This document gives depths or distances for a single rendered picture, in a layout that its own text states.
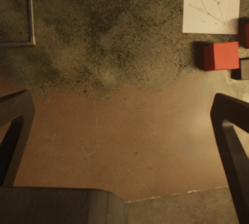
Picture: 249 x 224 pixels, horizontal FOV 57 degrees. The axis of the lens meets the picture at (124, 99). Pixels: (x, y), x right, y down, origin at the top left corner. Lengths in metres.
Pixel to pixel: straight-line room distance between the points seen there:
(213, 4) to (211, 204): 1.30
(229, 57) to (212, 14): 0.10
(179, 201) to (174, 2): 1.26
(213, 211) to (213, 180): 1.12
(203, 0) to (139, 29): 0.13
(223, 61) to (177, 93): 0.10
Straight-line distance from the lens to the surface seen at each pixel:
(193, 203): 1.57
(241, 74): 0.47
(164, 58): 0.45
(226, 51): 0.43
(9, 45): 0.49
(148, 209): 1.54
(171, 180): 0.49
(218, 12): 0.49
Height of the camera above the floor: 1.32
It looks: 85 degrees down
